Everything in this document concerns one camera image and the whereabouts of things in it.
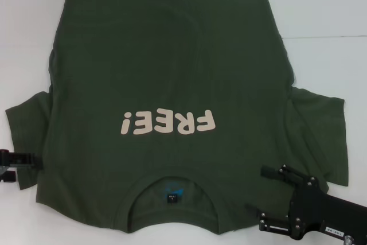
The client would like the dark green FREE t-shirt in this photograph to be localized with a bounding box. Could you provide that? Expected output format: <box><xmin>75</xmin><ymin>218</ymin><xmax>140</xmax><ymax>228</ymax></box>
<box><xmin>5</xmin><ymin>0</ymin><xmax>350</xmax><ymax>234</ymax></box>

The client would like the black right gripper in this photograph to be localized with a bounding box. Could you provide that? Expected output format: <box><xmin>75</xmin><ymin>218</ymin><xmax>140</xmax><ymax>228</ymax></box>
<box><xmin>244</xmin><ymin>163</ymin><xmax>367</xmax><ymax>239</ymax></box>

